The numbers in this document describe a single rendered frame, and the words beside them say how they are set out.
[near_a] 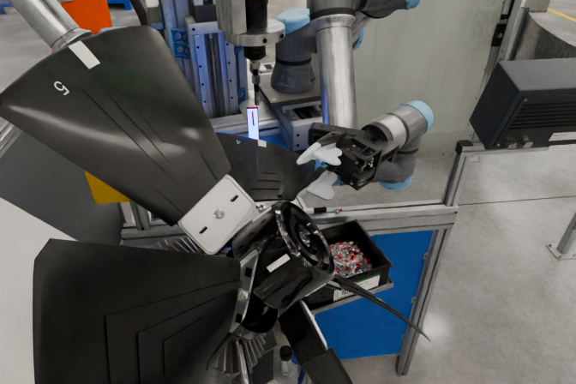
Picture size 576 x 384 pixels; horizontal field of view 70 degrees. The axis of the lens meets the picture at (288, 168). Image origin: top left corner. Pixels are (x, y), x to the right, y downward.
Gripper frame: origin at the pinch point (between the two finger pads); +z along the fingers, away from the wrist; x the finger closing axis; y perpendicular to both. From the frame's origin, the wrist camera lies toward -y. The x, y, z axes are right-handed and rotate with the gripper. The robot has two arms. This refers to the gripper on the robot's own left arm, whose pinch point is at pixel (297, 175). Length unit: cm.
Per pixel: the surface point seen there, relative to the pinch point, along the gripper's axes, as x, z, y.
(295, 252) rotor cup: -8.7, 17.4, 16.6
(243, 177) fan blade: 0.1, 7.6, -5.2
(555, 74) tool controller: -8, -63, 17
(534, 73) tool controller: -8, -60, 14
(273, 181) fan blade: -0.1, 4.5, -1.3
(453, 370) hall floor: 115, -68, 34
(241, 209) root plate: -7.4, 17.2, 6.3
